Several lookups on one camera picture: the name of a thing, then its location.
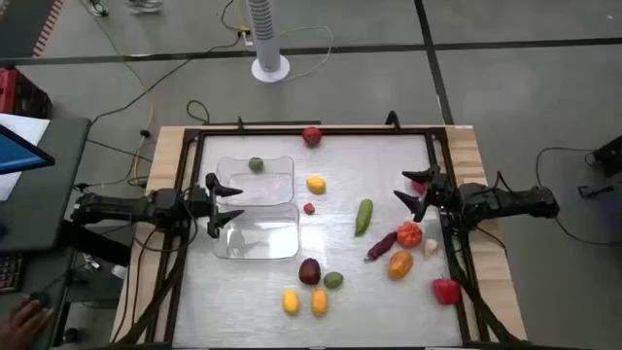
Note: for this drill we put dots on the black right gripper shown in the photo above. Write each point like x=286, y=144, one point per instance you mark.
x=444, y=192

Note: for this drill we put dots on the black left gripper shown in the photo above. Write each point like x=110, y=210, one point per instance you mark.
x=199, y=201

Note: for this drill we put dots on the small red pepper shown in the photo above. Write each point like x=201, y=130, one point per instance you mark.
x=419, y=187

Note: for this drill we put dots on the green lime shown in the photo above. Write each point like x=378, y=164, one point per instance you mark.
x=333, y=280
x=256, y=164

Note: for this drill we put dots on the white garlic bulb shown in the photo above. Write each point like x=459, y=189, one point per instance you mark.
x=430, y=246

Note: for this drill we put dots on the green cucumber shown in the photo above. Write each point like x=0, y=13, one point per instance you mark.
x=364, y=217

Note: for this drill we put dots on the dark red chili pepper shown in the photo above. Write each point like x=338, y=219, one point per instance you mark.
x=382, y=246

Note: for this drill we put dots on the orange bell pepper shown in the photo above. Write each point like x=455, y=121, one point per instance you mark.
x=400, y=264

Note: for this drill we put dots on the small red strawberry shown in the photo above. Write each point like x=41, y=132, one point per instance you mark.
x=309, y=208

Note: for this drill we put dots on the yellow lemon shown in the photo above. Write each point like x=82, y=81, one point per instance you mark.
x=316, y=185

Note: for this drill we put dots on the red bell pepper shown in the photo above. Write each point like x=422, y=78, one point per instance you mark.
x=446, y=291

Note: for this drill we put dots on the dark red mango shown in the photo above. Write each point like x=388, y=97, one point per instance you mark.
x=309, y=271

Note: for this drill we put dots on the red round fruit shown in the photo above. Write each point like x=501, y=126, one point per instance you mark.
x=311, y=136

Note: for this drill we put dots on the yellow oval fruit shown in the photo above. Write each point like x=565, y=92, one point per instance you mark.
x=290, y=302

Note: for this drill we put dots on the orange-yellow oval fruit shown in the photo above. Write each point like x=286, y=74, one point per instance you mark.
x=319, y=302

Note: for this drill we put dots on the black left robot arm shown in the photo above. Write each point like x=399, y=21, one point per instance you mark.
x=121, y=206

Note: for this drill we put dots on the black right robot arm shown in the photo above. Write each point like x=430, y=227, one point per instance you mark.
x=510, y=201

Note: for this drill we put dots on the clear plastic basket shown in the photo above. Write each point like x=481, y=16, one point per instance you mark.
x=262, y=238
x=272, y=192

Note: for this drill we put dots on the dark grey desk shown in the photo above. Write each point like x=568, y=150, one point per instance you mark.
x=48, y=194

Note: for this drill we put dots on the floor power strip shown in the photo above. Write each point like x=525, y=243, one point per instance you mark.
x=244, y=33

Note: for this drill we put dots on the white tower fan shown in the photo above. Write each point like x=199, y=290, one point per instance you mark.
x=265, y=29

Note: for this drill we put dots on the black device on floor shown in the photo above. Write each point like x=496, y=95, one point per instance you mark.
x=610, y=155

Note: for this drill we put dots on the black computer mouse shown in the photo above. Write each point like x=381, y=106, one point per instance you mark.
x=40, y=296

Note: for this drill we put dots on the white paper sheet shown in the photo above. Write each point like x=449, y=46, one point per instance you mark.
x=26, y=127

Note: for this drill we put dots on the person's shoe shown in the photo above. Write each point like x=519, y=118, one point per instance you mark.
x=145, y=6
x=99, y=8

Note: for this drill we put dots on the computer keyboard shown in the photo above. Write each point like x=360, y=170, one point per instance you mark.
x=10, y=272

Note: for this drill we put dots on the person's hand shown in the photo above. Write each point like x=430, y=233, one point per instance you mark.
x=22, y=325

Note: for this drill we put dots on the red crate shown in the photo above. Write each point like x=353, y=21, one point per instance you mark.
x=10, y=90

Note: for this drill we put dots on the dark striped-edge floor mat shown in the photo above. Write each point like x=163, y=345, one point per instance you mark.
x=19, y=24

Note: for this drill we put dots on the large black frame clamp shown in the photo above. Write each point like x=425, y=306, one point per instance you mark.
x=392, y=120

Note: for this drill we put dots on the small black frame clamp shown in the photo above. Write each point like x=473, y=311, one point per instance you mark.
x=239, y=124

